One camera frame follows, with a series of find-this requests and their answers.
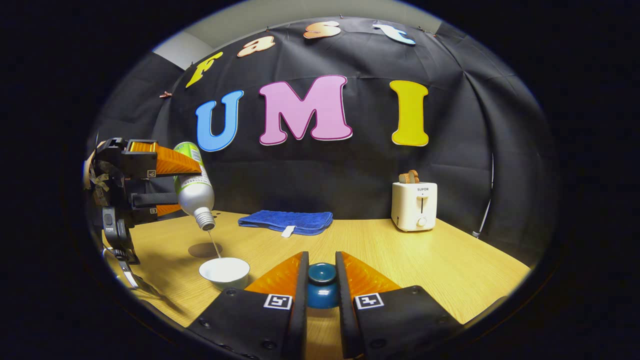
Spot black backdrop cloth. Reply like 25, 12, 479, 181
87, 17, 558, 263

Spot white toaster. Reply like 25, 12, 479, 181
391, 182, 438, 233

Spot round brown coaster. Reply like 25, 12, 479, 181
188, 242, 223, 259

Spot blue folded towel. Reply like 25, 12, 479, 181
238, 210, 334, 237

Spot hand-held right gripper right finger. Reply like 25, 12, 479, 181
335, 251, 463, 360

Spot white-rimmed ceramic teacup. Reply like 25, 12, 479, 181
198, 257, 251, 291

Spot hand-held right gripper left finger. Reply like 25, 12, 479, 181
187, 251, 310, 360

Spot silver green water bottle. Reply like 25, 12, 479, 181
173, 142, 217, 231

